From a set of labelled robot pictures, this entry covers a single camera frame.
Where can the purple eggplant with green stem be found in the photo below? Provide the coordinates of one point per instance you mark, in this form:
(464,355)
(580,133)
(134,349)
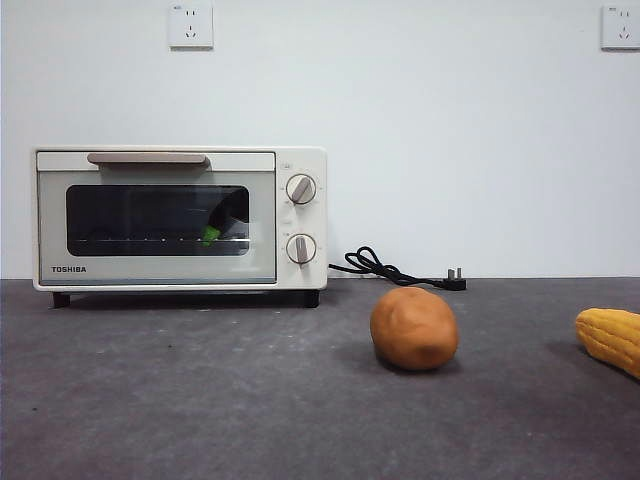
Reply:
(210,236)

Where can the round oven knob, upright grip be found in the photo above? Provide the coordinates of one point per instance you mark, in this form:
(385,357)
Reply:
(300,249)

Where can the white Toshiba toaster oven body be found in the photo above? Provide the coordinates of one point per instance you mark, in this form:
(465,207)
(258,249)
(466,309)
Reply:
(311,220)

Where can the round oven knob, slanted grip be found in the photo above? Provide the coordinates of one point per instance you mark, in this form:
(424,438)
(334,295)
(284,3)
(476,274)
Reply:
(300,189)

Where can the brown potato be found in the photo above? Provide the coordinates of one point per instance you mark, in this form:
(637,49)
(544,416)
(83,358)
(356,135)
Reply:
(413,330)

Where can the yellow corn cob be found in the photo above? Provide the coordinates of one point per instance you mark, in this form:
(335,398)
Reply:
(610,336)

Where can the white wall socket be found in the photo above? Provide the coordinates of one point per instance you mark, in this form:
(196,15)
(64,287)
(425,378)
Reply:
(191,26)
(621,27)

